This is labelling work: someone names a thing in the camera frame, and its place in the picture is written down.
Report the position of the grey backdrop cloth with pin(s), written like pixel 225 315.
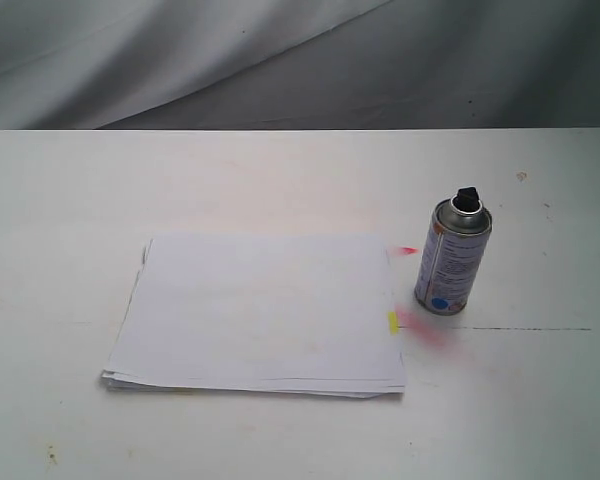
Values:
pixel 294 65

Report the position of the spray paint can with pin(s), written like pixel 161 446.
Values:
pixel 458 233

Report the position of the white paper stack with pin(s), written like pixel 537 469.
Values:
pixel 309 314

